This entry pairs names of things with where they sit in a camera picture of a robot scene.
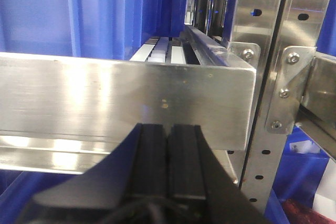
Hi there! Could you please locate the large blue bin upper shelf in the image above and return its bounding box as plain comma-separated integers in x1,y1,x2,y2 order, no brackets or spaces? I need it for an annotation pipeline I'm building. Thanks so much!
1,0,187,60

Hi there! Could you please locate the steel corner bracket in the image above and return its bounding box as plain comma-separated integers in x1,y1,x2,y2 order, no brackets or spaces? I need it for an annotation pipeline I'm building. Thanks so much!
265,46,316,134

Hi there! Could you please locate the steel shelf front rail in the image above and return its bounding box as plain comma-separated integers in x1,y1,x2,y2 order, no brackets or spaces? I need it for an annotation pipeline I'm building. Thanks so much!
1,53,256,150

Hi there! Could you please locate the blue bin with red bags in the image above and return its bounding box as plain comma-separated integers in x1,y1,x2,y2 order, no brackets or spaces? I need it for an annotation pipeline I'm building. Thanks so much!
264,127,335,223

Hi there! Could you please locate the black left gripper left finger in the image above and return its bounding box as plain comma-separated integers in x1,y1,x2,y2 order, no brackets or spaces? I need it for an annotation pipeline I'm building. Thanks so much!
19,124,167,223

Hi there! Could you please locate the perforated steel shelf upright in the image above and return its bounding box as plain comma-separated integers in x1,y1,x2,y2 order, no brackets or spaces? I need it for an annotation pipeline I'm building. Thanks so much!
230,0,287,224

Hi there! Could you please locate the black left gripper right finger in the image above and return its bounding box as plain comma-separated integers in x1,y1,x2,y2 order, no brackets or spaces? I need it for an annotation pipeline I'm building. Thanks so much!
167,124,268,223

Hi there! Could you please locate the red mesh bag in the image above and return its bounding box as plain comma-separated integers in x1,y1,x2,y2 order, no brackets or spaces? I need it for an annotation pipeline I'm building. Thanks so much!
281,199,335,224

